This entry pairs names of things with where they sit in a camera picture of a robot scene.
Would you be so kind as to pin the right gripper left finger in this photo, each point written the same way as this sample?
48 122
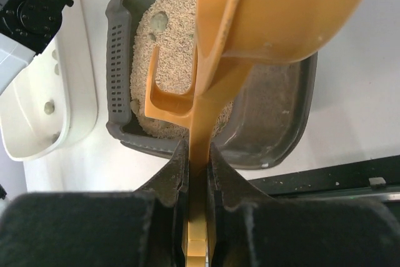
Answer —
144 227

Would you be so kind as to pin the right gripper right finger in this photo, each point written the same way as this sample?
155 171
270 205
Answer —
247 227

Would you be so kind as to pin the grey litter box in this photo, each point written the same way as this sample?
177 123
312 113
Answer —
257 130

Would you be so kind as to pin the yellow litter scoop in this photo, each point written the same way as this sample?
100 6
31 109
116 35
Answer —
230 37

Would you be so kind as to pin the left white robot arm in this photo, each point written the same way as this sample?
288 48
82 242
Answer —
27 27

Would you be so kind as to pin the grey litter clump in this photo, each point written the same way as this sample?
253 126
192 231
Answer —
159 22
152 37
55 55
135 106
56 69
49 107

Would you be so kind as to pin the white plastic tray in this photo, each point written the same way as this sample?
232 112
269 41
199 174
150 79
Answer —
27 132

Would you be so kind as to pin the aluminium front rail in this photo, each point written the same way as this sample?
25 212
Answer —
376 179

